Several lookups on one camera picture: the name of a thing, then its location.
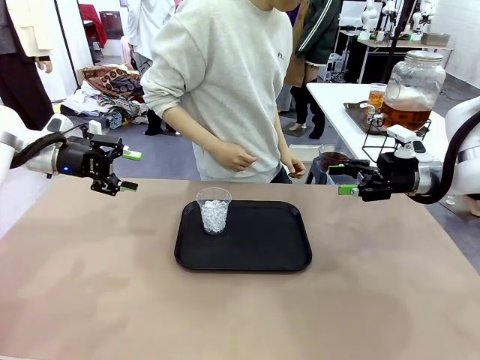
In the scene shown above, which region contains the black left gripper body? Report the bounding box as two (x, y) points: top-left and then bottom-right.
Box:
(55, 135), (116, 179)

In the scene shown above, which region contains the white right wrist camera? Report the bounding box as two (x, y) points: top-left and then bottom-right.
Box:
(386, 125), (419, 145)

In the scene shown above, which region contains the person's left hand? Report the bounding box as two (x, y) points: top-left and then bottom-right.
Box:
(280, 151), (307, 179)

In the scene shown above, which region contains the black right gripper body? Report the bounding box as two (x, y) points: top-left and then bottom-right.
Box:
(374, 151), (422, 198)

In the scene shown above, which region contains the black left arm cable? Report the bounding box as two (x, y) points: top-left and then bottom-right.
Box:
(10, 131), (69, 170)

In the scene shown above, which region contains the clear plastic storage box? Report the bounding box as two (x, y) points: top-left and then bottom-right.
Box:
(59, 103), (110, 131)

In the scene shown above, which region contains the mannequin in cream jacket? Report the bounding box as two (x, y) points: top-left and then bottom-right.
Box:
(0, 0), (58, 132)

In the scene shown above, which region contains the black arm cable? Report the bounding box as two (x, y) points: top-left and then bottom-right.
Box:
(406, 109), (480, 206)
(10, 131), (69, 170)

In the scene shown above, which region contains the clear container of dark liquid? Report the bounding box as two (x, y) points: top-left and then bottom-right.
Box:
(318, 143), (350, 170)

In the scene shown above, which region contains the white side table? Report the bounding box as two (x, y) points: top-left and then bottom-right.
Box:
(305, 82), (480, 176)

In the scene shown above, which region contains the dark metal tray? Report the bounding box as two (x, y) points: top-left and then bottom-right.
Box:
(343, 100), (388, 137)

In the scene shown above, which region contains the background workbench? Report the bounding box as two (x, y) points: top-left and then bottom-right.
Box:
(333, 28), (457, 85)

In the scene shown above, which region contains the person in white shirt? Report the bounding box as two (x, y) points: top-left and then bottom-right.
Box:
(124, 0), (177, 137)

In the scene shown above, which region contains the person in grey sweatshirt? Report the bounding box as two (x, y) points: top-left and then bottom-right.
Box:
(139, 0), (294, 184)

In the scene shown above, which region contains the person in dark green jacket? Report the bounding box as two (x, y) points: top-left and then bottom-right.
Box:
(283, 0), (343, 140)

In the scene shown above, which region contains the black vertical pole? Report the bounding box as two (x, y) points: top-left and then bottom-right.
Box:
(383, 0), (414, 86)

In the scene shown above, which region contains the pile of patterned clothes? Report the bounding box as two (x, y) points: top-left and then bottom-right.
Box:
(59, 64), (152, 131)

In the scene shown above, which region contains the black plastic serving tray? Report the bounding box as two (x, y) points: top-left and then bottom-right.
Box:
(174, 199), (313, 274)

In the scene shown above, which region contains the person's right forearm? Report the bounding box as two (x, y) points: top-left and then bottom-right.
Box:
(160, 106), (228, 161)

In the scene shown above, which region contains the short clear plastic cup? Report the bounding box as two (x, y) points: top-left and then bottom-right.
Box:
(196, 187), (232, 236)

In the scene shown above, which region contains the glass tea dispenser jar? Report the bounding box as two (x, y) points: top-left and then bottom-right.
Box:
(366, 50), (447, 132)

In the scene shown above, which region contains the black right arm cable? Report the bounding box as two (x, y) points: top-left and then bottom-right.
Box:
(406, 109), (480, 206)

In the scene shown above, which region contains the grey metal box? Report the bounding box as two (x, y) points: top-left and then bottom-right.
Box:
(421, 31), (451, 47)

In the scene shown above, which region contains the red hanging garment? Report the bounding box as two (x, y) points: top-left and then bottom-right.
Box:
(77, 3), (109, 50)

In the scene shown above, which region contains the tall clear plastic cup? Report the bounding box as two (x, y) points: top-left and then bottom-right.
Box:
(367, 82), (388, 114)

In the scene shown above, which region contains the person's right hand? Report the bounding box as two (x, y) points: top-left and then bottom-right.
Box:
(216, 142), (260, 173)

